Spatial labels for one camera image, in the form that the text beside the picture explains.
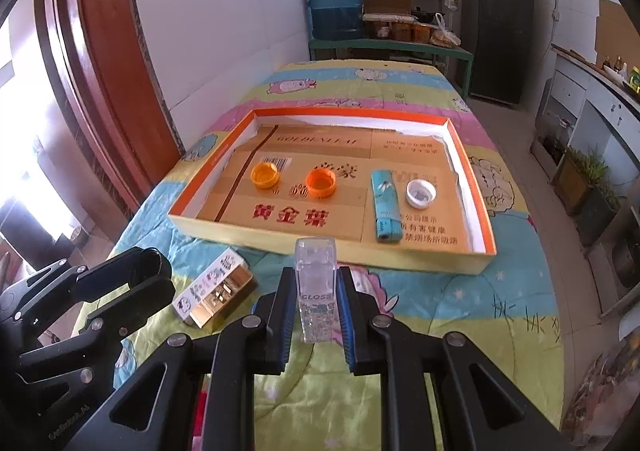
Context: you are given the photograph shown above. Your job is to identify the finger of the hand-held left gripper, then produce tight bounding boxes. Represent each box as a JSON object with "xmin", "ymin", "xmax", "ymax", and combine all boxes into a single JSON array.
[
  {"xmin": 20, "ymin": 282, "xmax": 172, "ymax": 383},
  {"xmin": 10, "ymin": 247, "xmax": 173, "ymax": 303}
]

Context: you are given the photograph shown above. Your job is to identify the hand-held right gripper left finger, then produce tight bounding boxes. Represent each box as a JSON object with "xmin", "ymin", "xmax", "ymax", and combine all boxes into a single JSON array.
[{"xmin": 65, "ymin": 266, "xmax": 297, "ymax": 451}]

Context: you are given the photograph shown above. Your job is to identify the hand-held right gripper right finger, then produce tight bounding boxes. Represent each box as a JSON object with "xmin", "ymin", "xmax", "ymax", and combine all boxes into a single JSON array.
[{"xmin": 335, "ymin": 264, "xmax": 568, "ymax": 451}]

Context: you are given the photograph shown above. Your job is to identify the clear lip gloss tube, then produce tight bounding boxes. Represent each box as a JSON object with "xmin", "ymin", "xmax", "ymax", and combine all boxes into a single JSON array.
[{"xmin": 295, "ymin": 237, "xmax": 337, "ymax": 344}]

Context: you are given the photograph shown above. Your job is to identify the white cartoon-print small case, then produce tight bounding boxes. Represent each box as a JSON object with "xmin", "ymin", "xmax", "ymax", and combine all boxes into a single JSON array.
[{"xmin": 172, "ymin": 247, "xmax": 248, "ymax": 322}]

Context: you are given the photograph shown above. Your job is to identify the shallow orange-rimmed cardboard box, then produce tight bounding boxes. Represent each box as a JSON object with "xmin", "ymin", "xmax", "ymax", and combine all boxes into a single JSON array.
[{"xmin": 167, "ymin": 106, "xmax": 497, "ymax": 277}]

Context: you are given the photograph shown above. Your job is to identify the teal patterned small pack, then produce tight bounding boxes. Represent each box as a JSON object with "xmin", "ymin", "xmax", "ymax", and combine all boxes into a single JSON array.
[{"xmin": 370, "ymin": 168, "xmax": 403, "ymax": 243}]

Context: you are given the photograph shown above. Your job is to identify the deep orange bottle cap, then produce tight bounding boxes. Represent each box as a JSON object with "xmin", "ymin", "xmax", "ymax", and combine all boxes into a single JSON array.
[{"xmin": 305, "ymin": 168, "xmax": 337, "ymax": 198}]

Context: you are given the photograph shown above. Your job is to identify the yellow-orange bottle cap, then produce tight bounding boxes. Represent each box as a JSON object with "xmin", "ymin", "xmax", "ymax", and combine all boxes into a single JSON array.
[{"xmin": 250, "ymin": 164, "xmax": 281, "ymax": 189}]

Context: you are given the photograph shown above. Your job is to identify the white bottle cap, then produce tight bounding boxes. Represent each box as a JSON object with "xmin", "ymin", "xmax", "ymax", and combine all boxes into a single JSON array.
[{"xmin": 406, "ymin": 180, "xmax": 437, "ymax": 209}]

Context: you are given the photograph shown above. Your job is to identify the printed cardboard liner sheet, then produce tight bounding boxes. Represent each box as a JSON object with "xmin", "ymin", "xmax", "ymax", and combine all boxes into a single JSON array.
[{"xmin": 196, "ymin": 125, "xmax": 471, "ymax": 254}]

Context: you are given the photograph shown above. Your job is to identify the red-brown wooden door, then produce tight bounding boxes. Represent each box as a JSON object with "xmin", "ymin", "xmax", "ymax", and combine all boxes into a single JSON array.
[{"xmin": 30, "ymin": 0, "xmax": 173, "ymax": 212}]

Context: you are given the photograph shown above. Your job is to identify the potted plant in brown box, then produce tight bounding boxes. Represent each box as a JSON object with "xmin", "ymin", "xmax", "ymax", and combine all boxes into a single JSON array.
[{"xmin": 555, "ymin": 146, "xmax": 608, "ymax": 217}]

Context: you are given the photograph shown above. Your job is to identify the green table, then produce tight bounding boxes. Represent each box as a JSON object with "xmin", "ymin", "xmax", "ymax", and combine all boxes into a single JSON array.
[{"xmin": 308, "ymin": 38, "xmax": 475, "ymax": 99}]

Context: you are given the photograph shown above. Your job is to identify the colourful patterned cloth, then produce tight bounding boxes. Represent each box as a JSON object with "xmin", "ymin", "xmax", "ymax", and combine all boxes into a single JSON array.
[{"xmin": 570, "ymin": 341, "xmax": 640, "ymax": 451}]

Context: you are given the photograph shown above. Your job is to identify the potted plant in dark box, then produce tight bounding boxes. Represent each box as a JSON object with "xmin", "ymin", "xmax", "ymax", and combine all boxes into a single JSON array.
[{"xmin": 580, "ymin": 181, "xmax": 626, "ymax": 247}]

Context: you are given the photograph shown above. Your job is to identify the dark cooking pot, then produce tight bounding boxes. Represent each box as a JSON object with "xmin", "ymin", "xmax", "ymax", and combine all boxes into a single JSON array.
[{"xmin": 612, "ymin": 226, "xmax": 640, "ymax": 287}]

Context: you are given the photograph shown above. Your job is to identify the plastic bag of food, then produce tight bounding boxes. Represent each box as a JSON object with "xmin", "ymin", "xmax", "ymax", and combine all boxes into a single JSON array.
[{"xmin": 431, "ymin": 12, "xmax": 461, "ymax": 48}]

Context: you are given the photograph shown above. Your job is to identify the grey kitchen counter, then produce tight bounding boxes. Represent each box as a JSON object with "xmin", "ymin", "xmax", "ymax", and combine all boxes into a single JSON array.
[{"xmin": 535, "ymin": 44, "xmax": 640, "ymax": 327}]

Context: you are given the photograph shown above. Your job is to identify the blue water jug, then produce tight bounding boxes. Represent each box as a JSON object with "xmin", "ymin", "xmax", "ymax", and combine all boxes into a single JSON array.
[{"xmin": 305, "ymin": 0, "xmax": 365, "ymax": 41}]

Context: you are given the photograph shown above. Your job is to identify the dark refrigerator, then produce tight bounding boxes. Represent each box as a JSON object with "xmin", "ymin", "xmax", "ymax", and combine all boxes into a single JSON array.
[{"xmin": 460, "ymin": 0, "xmax": 535, "ymax": 106}]

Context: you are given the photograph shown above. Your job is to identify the cardboard sheet on wall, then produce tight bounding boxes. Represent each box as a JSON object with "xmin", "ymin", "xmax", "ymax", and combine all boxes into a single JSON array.
[{"xmin": 595, "ymin": 0, "xmax": 640, "ymax": 67}]

